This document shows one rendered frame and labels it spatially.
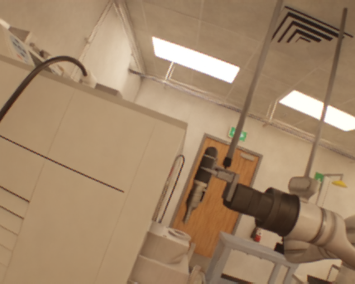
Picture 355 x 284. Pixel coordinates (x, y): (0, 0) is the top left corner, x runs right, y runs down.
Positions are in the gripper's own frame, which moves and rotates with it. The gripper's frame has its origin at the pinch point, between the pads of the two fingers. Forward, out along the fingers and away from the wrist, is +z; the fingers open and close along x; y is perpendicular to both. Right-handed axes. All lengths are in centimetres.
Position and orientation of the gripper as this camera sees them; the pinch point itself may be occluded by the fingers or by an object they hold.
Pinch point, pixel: (200, 167)
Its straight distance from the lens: 45.0
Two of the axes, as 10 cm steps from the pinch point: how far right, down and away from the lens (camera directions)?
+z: -9.3, -3.6, 0.4
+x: -0.1, 1.4, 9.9
